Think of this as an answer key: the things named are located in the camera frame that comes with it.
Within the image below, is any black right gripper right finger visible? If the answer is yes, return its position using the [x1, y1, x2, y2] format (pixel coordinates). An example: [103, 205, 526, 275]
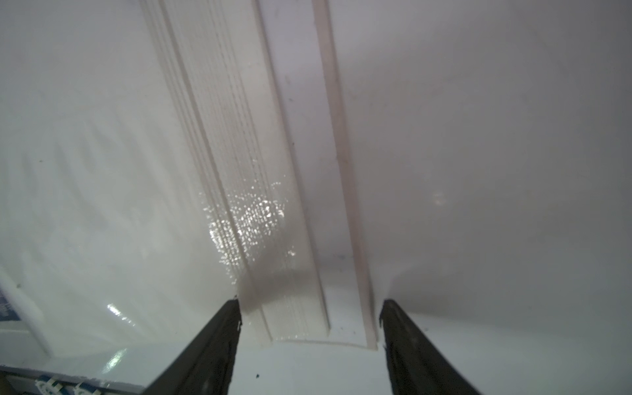
[380, 300, 479, 395]

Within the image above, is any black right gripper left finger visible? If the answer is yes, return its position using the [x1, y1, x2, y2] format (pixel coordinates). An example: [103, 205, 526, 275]
[143, 299, 242, 395]

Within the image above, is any dark blue card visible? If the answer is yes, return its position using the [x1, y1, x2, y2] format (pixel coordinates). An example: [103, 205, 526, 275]
[0, 293, 21, 322]

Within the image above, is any white photo album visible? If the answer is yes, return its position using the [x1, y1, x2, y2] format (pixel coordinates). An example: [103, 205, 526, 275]
[1, 1, 631, 394]

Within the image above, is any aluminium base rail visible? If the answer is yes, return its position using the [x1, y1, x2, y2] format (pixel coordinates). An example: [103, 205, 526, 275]
[1, 366, 145, 394]

